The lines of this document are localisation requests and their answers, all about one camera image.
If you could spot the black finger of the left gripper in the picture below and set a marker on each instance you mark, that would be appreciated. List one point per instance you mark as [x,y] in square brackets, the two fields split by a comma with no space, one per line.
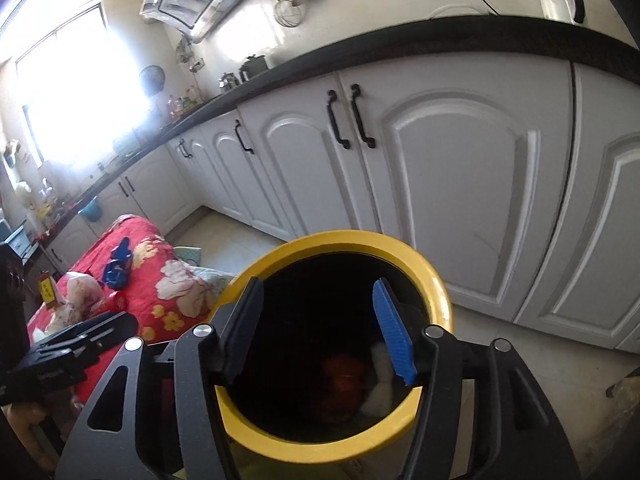
[100,333]

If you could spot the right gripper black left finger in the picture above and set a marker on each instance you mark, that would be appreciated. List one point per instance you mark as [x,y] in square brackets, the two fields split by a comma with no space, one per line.
[155,411]

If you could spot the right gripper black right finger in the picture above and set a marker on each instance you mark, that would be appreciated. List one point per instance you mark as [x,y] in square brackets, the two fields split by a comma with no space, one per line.
[516,433]

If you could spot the red plastic bag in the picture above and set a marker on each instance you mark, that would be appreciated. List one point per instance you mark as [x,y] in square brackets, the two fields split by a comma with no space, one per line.
[345,379]

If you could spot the white plastic bag trash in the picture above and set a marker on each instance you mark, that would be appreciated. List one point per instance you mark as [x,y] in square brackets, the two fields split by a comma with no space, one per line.
[82,292]

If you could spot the yellow rimmed trash bin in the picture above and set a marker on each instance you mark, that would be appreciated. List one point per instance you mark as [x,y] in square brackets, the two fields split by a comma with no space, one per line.
[318,318]

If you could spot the person's left hand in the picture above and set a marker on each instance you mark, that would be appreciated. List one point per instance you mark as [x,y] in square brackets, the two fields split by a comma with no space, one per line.
[22,416]

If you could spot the red floral tablecloth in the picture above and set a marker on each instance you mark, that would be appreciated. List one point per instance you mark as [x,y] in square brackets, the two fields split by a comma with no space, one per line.
[165,294]

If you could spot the blue hanging basket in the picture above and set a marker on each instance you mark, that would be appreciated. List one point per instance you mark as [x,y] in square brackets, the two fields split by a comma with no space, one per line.
[93,211]

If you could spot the bottles on counter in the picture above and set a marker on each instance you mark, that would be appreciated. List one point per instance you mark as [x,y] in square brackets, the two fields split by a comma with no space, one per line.
[178,106]

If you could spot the white lower cabinets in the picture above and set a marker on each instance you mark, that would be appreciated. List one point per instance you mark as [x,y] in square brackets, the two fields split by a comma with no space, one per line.
[516,176]

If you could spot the steel kettle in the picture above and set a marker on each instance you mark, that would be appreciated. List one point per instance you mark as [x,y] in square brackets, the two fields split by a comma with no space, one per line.
[228,82]

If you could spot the dark green pot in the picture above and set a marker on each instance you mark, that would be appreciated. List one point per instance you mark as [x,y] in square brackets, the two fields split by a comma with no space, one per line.
[253,66]

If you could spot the black countertop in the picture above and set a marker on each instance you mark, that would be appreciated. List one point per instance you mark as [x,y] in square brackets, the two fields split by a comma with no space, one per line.
[457,34]

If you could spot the small wall fan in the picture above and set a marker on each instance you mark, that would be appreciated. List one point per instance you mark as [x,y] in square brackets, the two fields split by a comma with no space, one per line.
[152,80]

